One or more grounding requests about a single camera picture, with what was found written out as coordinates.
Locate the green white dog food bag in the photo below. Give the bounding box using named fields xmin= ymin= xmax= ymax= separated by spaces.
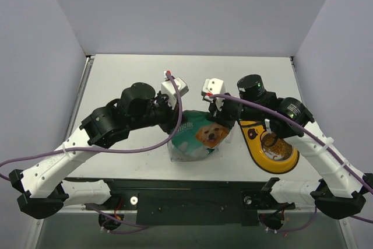
xmin=167 ymin=110 xmax=231 ymax=162

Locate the clear plastic scoop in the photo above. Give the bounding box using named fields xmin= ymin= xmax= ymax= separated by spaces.
xmin=225 ymin=127 xmax=235 ymax=143

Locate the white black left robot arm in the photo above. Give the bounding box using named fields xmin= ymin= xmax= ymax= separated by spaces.
xmin=9 ymin=80 xmax=182 ymax=219

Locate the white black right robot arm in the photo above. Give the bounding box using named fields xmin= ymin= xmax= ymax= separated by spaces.
xmin=201 ymin=74 xmax=372 ymax=220

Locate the yellow double bowl feeder tray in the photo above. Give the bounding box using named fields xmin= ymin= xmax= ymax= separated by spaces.
xmin=238 ymin=121 xmax=300 ymax=174

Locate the near steel bowl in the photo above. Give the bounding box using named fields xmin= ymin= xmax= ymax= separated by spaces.
xmin=261 ymin=132 xmax=293 ymax=162

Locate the brown kibble in near bowl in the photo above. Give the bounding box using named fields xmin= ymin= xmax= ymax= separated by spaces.
xmin=262 ymin=134 xmax=288 ymax=156

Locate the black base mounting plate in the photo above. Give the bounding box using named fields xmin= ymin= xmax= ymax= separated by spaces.
xmin=64 ymin=177 xmax=295 ymax=228

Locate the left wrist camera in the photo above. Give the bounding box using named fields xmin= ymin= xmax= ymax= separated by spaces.
xmin=160 ymin=70 xmax=190 ymax=107

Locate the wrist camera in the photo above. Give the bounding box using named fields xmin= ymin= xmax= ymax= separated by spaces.
xmin=201 ymin=78 xmax=226 ymax=111
xmin=160 ymin=70 xmax=190 ymax=107

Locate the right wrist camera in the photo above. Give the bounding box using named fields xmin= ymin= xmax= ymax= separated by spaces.
xmin=201 ymin=78 xmax=226 ymax=111

